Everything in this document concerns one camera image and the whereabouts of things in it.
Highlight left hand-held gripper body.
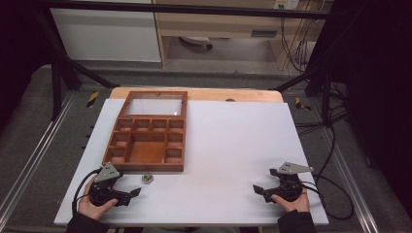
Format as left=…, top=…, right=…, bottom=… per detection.
left=88, top=161, right=133, bottom=208

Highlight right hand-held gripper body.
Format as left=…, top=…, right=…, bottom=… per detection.
left=263, top=161, right=315, bottom=204

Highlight wooden compartment box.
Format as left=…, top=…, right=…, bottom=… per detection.
left=101, top=90, right=189, bottom=173

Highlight person's right hand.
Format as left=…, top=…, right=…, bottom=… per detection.
left=270, top=188, right=311, bottom=214

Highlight person's left hand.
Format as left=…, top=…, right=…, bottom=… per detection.
left=78, top=177, right=119, bottom=221

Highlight white board mat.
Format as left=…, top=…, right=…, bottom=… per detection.
left=53, top=98, right=330, bottom=227

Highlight yellow and black tape strip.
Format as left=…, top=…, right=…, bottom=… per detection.
left=86, top=90, right=100, bottom=109
left=294, top=96, right=313, bottom=112

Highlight black metal stand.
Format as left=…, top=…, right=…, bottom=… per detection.
left=273, top=0, right=370, bottom=127
left=32, top=6, right=121, bottom=121

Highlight white cabinet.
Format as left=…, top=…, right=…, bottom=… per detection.
left=50, top=7, right=162, bottom=63

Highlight office chair base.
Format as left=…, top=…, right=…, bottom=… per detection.
left=179, top=35, right=214, bottom=50

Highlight light wooden desk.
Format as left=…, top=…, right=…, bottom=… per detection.
left=152, top=0, right=334, bottom=71

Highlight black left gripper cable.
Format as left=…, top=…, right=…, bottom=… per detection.
left=71, top=167, right=102, bottom=216

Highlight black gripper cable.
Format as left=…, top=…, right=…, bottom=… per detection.
left=71, top=167, right=102, bottom=216
left=300, top=124, right=356, bottom=221

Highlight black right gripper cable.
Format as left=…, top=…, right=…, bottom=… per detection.
left=300, top=124, right=356, bottom=221

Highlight aluminium floor rail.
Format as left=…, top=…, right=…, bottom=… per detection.
left=0, top=91, right=78, bottom=221
left=323, top=127, right=381, bottom=233

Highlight black floor cables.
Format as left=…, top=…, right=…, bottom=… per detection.
left=293, top=81, right=349, bottom=138

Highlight hanging black cable bundle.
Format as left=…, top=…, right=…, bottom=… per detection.
left=280, top=9, right=325, bottom=74

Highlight white wall socket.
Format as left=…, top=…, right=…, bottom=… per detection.
left=273, top=0, right=301, bottom=11

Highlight black metal frame crossbar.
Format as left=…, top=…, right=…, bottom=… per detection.
left=38, top=0, right=335, bottom=19

